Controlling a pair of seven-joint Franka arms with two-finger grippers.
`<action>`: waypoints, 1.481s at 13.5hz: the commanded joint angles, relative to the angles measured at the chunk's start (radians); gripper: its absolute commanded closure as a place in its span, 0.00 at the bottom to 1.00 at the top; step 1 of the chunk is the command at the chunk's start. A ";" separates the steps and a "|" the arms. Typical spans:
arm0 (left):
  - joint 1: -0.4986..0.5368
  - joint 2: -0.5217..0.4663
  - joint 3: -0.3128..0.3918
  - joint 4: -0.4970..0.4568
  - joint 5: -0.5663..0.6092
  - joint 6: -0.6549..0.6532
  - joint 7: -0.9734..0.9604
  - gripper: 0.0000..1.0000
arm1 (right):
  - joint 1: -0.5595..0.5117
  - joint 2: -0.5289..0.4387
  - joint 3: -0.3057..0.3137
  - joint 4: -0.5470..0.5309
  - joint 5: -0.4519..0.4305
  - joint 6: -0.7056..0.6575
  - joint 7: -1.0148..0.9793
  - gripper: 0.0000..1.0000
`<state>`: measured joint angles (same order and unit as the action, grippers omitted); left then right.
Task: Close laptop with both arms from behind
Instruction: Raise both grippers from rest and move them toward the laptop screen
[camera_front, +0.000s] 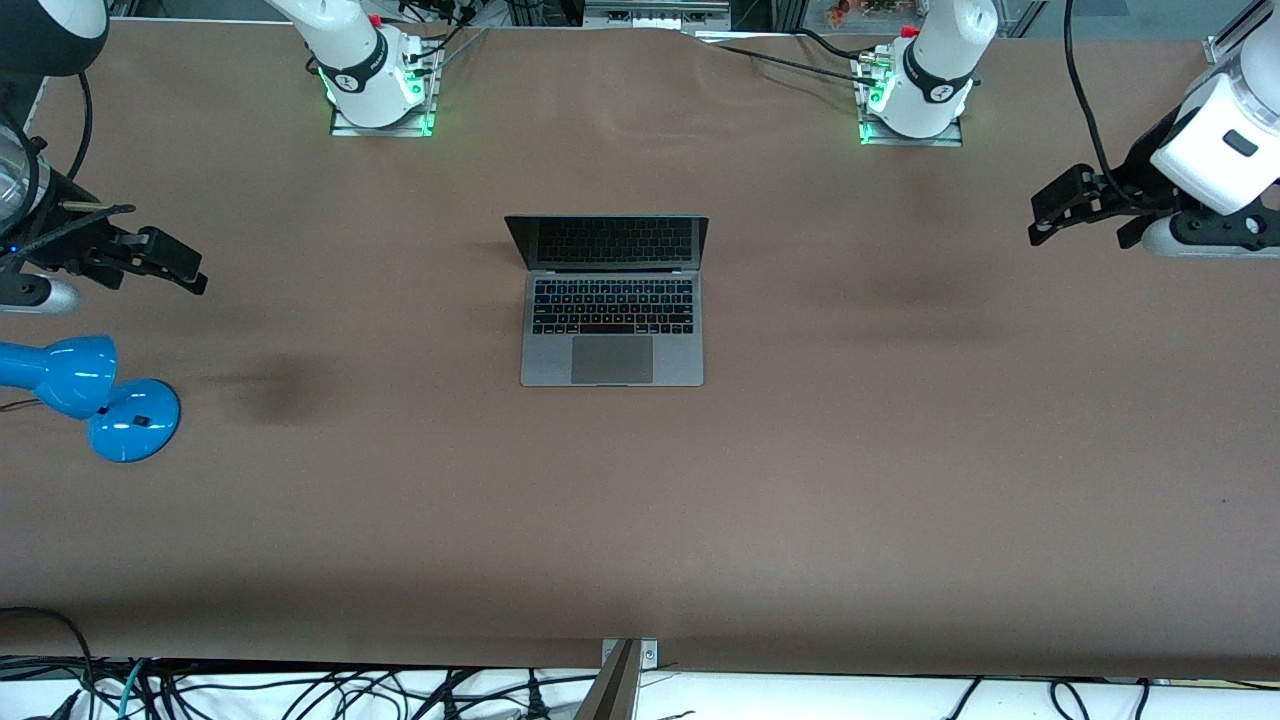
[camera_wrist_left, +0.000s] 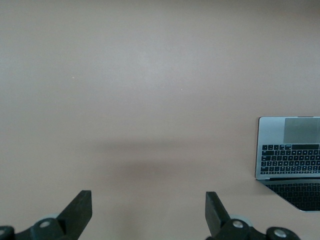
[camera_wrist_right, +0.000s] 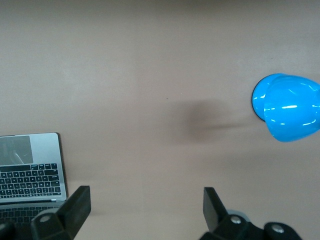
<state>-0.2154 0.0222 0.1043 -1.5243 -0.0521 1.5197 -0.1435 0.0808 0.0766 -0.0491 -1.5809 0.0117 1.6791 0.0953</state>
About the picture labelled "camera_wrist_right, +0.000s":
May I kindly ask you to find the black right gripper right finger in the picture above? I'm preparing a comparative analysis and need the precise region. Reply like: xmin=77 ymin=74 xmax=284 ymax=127
xmin=198 ymin=187 xmax=303 ymax=240

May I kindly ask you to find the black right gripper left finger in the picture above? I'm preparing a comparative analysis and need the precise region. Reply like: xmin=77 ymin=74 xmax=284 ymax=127
xmin=0 ymin=185 xmax=91 ymax=240

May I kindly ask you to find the silver grey laptop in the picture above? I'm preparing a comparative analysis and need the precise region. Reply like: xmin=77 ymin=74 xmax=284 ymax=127
xmin=0 ymin=132 xmax=69 ymax=227

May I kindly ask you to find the blue desk lamp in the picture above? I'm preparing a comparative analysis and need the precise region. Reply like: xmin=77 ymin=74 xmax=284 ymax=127
xmin=251 ymin=72 xmax=320 ymax=143

